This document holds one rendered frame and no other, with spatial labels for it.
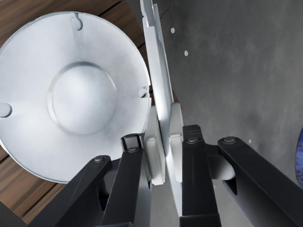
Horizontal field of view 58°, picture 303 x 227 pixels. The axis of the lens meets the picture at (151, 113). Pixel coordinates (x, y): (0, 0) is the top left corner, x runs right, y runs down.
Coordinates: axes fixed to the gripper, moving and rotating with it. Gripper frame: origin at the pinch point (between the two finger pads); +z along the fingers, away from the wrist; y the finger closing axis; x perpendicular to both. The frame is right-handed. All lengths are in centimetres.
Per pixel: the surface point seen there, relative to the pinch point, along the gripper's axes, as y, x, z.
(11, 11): -22.0, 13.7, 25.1
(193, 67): 8, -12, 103
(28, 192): -26.1, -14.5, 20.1
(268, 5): 57, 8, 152
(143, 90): -6.3, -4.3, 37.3
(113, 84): -10.7, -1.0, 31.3
